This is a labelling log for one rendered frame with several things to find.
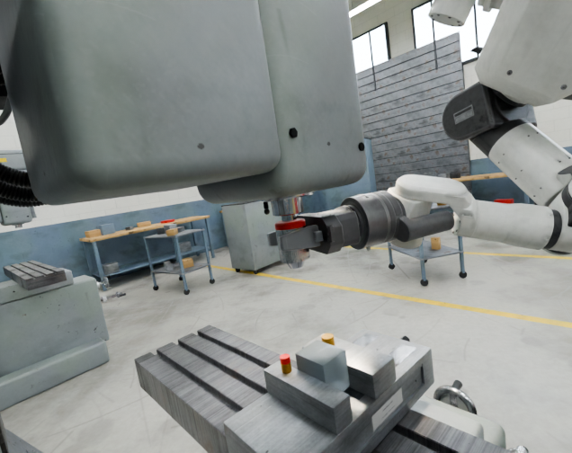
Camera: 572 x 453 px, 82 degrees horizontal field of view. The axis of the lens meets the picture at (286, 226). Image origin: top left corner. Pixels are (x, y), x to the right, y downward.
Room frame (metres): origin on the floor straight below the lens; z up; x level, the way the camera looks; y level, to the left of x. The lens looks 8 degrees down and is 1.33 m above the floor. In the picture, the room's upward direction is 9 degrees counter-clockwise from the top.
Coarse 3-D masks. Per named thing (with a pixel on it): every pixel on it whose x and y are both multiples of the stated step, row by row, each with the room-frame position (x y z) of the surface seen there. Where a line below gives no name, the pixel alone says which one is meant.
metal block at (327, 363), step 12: (312, 348) 0.49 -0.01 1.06; (324, 348) 0.49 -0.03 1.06; (336, 348) 0.48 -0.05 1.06; (300, 360) 0.48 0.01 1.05; (312, 360) 0.46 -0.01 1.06; (324, 360) 0.45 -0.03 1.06; (336, 360) 0.46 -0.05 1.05; (312, 372) 0.46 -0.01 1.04; (324, 372) 0.44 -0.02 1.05; (336, 372) 0.46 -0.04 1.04; (336, 384) 0.45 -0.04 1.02; (348, 384) 0.47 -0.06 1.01
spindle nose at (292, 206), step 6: (294, 198) 0.48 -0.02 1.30; (300, 198) 0.49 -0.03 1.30; (276, 204) 0.48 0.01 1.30; (282, 204) 0.48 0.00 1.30; (288, 204) 0.47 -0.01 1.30; (294, 204) 0.48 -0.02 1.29; (300, 204) 0.48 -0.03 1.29; (276, 210) 0.48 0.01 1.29; (282, 210) 0.48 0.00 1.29; (288, 210) 0.47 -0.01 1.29; (294, 210) 0.48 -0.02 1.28; (300, 210) 0.48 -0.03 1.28; (276, 216) 0.48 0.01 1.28
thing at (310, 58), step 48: (288, 0) 0.39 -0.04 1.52; (336, 0) 0.45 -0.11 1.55; (288, 48) 0.39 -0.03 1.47; (336, 48) 0.45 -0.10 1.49; (288, 96) 0.38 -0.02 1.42; (336, 96) 0.44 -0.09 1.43; (288, 144) 0.37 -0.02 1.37; (336, 144) 0.43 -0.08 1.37; (240, 192) 0.42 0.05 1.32; (288, 192) 0.38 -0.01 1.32
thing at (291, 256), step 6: (294, 228) 0.48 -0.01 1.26; (300, 228) 0.48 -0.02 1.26; (276, 234) 0.49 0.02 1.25; (282, 234) 0.48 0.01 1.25; (282, 252) 0.48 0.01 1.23; (288, 252) 0.48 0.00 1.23; (294, 252) 0.47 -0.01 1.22; (300, 252) 0.48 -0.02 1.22; (306, 252) 0.48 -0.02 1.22; (282, 258) 0.48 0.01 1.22; (288, 258) 0.48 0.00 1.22; (294, 258) 0.48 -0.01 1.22; (300, 258) 0.48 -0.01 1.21; (306, 258) 0.48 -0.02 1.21
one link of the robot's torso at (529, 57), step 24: (504, 0) 0.55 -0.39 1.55; (528, 0) 0.50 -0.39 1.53; (552, 0) 0.48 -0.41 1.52; (504, 24) 0.55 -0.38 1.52; (528, 24) 0.51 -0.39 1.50; (552, 24) 0.49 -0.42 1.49; (480, 48) 0.74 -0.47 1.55; (504, 48) 0.55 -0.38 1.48; (528, 48) 0.52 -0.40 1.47; (552, 48) 0.50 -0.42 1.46; (480, 72) 0.61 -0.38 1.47; (504, 72) 0.56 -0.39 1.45; (528, 72) 0.54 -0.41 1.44; (552, 72) 0.52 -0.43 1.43; (504, 96) 0.63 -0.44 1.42; (528, 96) 0.57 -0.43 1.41; (552, 96) 0.53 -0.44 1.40
